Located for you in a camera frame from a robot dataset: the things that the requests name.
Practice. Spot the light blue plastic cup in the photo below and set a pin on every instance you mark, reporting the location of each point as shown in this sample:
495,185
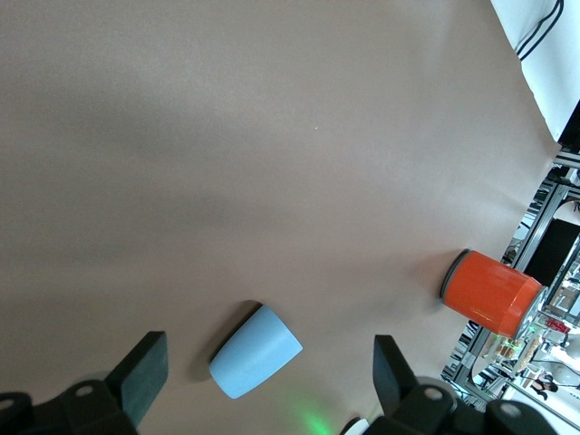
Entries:
254,353

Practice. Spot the large orange can grey lid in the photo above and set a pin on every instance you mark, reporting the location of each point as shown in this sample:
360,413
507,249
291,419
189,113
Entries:
489,294

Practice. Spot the brown table cloth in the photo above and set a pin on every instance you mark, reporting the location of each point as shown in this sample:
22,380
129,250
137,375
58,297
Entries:
226,181

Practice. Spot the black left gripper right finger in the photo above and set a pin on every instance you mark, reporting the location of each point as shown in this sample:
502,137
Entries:
399,385

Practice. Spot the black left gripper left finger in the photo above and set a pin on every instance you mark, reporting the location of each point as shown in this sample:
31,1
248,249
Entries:
136,380

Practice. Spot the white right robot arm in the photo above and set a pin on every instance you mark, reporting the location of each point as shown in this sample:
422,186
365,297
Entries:
359,427

